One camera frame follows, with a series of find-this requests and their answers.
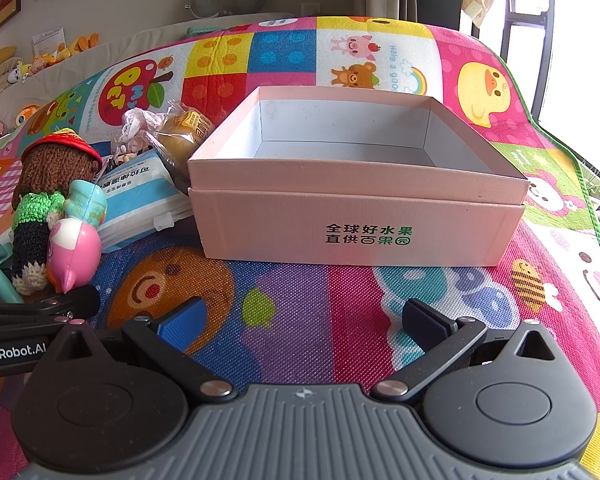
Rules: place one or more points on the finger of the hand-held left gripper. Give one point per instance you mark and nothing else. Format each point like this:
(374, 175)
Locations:
(40, 305)

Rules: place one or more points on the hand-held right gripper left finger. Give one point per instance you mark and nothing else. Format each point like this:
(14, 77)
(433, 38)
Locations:
(185, 327)

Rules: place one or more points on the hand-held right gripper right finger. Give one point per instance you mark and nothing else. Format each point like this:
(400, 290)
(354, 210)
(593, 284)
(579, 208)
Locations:
(420, 321)

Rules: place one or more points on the pink and teal toy figure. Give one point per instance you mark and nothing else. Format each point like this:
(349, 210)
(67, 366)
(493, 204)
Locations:
(72, 250)

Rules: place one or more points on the brown knitted doll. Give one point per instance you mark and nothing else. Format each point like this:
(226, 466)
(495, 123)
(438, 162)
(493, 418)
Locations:
(40, 215)

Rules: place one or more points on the blue wet wipes packet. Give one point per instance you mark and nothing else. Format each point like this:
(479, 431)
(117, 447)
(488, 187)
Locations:
(130, 200)

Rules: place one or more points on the pink cardboard box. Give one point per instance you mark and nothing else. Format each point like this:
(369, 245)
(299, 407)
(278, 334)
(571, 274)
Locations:
(280, 220)

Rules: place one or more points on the yellow pastry packet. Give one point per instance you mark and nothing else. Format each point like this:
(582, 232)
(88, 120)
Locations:
(180, 130)

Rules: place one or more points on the colourful cartoon play mat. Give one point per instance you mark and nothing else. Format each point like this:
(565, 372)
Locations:
(330, 300)

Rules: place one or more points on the orange round plush toy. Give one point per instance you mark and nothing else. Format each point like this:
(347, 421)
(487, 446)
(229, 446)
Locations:
(27, 112)

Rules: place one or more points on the crumpled white plastic wrapper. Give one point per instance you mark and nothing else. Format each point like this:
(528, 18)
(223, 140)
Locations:
(135, 122)

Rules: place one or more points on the white card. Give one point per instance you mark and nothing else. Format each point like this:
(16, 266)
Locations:
(47, 42)

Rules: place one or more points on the row of orange plush toys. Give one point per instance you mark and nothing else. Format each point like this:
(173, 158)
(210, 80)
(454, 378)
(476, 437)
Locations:
(77, 45)

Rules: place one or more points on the beige sofa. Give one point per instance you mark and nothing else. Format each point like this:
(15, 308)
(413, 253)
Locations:
(130, 42)

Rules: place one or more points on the black metal rack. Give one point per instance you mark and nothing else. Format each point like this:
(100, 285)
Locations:
(525, 20)

